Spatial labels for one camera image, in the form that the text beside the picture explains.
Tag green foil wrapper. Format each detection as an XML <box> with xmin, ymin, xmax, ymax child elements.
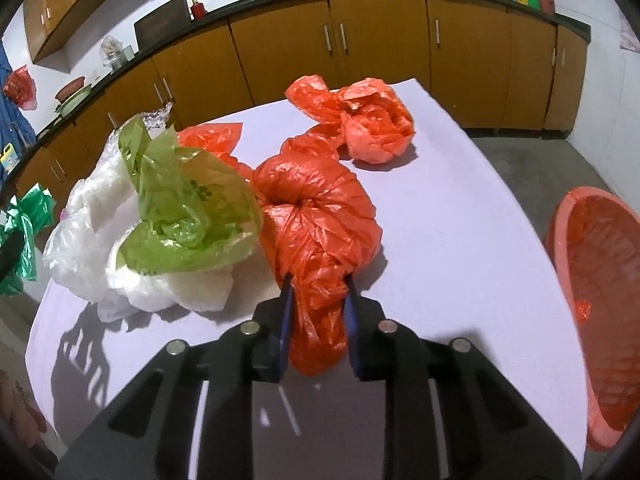
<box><xmin>1</xmin><ymin>183</ymin><xmax>55</xmax><ymax>296</ymax></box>

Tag white plastic bag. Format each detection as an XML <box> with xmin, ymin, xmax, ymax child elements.
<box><xmin>43</xmin><ymin>140</ymin><xmax>234</xmax><ymax>323</ymax></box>

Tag long red plastic bag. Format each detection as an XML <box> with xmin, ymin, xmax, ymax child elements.
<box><xmin>250</xmin><ymin>132</ymin><xmax>383</xmax><ymax>376</ymax></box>

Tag olive green plastic bag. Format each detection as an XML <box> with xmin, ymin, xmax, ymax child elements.
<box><xmin>116</xmin><ymin>115</ymin><xmax>262</xmax><ymax>275</ymax></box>

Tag bubble wrap sheet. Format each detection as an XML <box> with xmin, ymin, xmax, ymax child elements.
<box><xmin>141</xmin><ymin>102</ymin><xmax>172</xmax><ymax>138</ymax></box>

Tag person left hand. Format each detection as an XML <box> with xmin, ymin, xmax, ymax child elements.
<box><xmin>0</xmin><ymin>370</ymin><xmax>48</xmax><ymax>448</ymax></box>

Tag lilac table cloth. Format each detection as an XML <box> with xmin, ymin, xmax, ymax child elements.
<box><xmin>26</xmin><ymin>79</ymin><xmax>587</xmax><ymax>479</ymax></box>

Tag hanging red plastic bag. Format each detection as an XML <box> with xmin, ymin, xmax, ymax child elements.
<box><xmin>3</xmin><ymin>65</ymin><xmax>38</xmax><ymax>110</ymax></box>

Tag stacked bowls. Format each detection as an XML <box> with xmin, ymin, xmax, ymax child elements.
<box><xmin>55</xmin><ymin>76</ymin><xmax>91</xmax><ymax>117</ymax></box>

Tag crumpled red plastic bag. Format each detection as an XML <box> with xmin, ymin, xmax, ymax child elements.
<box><xmin>281</xmin><ymin>75</ymin><xmax>416</xmax><ymax>165</ymax></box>

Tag glass jar with bag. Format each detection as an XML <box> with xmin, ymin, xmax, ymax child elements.
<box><xmin>100</xmin><ymin>35</ymin><xmax>134</xmax><ymax>72</ymax></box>

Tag red plastic basket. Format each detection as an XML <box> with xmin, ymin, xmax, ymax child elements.
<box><xmin>544</xmin><ymin>186</ymin><xmax>640</xmax><ymax>451</ymax></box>

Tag dark cutting board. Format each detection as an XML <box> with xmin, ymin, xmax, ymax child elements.
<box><xmin>134</xmin><ymin>0</ymin><xmax>191</xmax><ymax>52</ymax></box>

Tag lower wooden cabinets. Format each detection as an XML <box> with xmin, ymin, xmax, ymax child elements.
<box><xmin>1</xmin><ymin>0</ymin><xmax>591</xmax><ymax>200</ymax></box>

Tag red bottle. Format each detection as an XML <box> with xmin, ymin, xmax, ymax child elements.
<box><xmin>190</xmin><ymin>0</ymin><xmax>207</xmax><ymax>20</ymax></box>

